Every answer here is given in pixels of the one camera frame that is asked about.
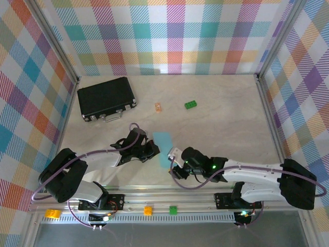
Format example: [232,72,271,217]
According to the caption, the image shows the light blue paper sheet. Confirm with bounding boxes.
[152,131,173,169]

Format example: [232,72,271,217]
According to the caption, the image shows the green eight-stud toy brick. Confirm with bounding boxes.
[184,99,199,110]

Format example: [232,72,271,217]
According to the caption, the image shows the black hard carrying case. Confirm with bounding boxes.
[77,76,138,124]

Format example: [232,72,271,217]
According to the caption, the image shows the grey metal panel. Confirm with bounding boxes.
[33,223,310,247]

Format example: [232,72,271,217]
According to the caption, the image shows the yellow toy brick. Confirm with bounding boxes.
[45,209,62,220]

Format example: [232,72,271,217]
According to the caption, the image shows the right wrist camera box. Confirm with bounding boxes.
[167,146,184,162]

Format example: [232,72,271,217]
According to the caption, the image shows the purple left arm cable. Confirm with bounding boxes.
[31,122,144,230]

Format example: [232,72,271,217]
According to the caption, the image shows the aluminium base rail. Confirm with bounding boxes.
[30,184,283,215]

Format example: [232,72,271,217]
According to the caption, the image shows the grey slotted cable duct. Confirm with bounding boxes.
[41,214,239,225]

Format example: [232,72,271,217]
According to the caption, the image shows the red and black wires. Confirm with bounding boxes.
[107,200,119,214]

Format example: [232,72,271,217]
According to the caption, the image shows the aluminium table side rail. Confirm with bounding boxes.
[255,74,322,247]

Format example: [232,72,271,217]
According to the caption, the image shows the aluminium frame post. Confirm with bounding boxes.
[257,0,306,80]
[32,0,81,83]

